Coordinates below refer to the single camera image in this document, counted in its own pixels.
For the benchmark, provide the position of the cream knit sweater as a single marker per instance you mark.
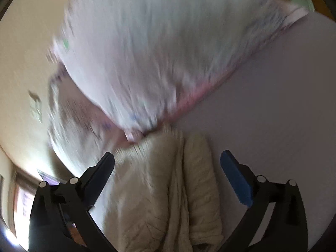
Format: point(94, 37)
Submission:
point(162, 197)

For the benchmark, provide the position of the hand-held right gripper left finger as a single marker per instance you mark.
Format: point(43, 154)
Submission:
point(101, 178)

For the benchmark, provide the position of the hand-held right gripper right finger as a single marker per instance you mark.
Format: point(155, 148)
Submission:
point(237, 179)

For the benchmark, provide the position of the window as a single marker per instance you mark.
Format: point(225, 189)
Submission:
point(22, 202)

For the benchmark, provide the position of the wall switch plate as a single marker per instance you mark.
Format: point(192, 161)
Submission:
point(36, 105)

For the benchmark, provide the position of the white printed pink-trimmed garment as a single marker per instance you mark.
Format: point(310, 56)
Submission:
point(157, 57)

